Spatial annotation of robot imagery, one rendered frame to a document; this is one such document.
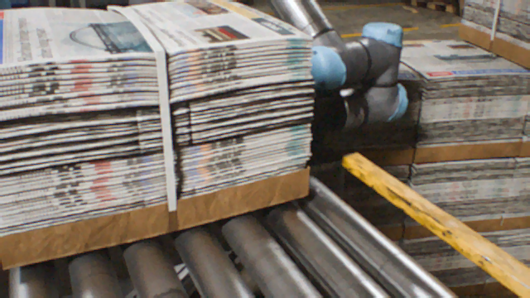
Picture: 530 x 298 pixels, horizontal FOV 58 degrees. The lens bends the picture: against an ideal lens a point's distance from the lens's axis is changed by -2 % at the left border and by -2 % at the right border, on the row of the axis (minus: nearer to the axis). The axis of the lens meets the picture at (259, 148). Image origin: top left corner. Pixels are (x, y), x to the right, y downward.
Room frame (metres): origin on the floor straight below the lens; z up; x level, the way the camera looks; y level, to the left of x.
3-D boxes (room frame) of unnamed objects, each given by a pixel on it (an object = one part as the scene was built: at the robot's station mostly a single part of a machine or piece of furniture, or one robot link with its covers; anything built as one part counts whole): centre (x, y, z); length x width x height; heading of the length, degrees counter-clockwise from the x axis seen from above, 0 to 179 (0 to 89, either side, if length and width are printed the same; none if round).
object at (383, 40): (0.89, -0.22, 0.92); 0.11 x 0.08 x 0.11; 128
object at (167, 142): (0.61, 0.16, 0.92); 0.29 x 0.01 x 0.23; 25
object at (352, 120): (0.86, -0.16, 0.82); 0.08 x 0.05 x 0.08; 26
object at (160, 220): (0.62, 0.16, 0.83); 0.28 x 0.06 x 0.04; 25
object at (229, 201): (0.66, 0.06, 0.83); 0.29 x 0.16 x 0.04; 25
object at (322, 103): (0.83, -0.09, 0.83); 0.12 x 0.08 x 0.09; 116
